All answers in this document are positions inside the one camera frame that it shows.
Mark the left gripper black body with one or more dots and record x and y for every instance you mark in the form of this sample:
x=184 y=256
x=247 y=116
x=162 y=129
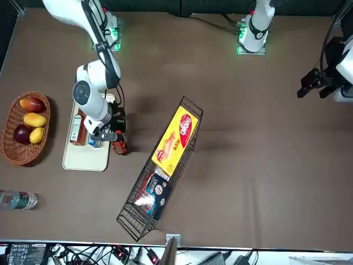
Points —
x=331 y=76

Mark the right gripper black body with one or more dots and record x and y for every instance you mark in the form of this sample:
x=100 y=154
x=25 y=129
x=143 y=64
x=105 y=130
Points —
x=118 y=121

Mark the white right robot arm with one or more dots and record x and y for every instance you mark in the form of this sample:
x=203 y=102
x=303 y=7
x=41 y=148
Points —
x=91 y=102

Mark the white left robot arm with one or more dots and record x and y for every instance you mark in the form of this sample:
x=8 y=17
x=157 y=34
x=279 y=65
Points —
x=257 y=26

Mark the blue Oreo cookie box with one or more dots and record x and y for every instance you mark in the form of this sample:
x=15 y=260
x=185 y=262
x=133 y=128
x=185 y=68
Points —
x=95 y=143

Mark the cream plastic tray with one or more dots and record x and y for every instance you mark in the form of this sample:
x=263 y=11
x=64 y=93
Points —
x=85 y=160

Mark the yellow cake snack box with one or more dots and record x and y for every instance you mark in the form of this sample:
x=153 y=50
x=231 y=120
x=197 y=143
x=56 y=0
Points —
x=176 y=140

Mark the small yellow mango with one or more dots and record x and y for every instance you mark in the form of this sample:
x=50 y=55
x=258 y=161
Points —
x=37 y=135

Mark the long yellow mango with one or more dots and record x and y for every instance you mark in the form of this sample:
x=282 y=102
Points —
x=34 y=120

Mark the dark blue snack box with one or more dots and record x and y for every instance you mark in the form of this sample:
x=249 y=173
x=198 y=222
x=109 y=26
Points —
x=153 y=196

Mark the red yellow mango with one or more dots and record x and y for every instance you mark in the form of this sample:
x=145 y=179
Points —
x=32 y=105

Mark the dark red apple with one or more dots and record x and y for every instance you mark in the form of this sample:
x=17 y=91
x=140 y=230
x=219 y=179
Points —
x=22 y=134

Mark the brown wicker basket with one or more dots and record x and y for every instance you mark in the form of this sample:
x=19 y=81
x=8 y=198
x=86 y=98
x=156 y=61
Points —
x=19 y=154

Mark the green connector board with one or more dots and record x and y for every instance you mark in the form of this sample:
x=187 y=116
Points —
x=240 y=27

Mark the clear water bottle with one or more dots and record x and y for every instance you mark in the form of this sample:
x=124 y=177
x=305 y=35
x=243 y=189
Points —
x=19 y=200

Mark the black dongle red light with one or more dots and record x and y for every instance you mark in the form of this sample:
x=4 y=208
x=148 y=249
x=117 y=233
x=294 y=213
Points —
x=154 y=256
x=121 y=254

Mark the grey power adapter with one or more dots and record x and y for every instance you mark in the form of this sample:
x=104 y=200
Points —
x=215 y=259

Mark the black power plug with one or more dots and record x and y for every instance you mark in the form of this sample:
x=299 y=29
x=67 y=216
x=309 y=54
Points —
x=245 y=259

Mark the aluminium frame post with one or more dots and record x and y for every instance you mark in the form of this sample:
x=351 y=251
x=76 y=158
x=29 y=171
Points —
x=169 y=254

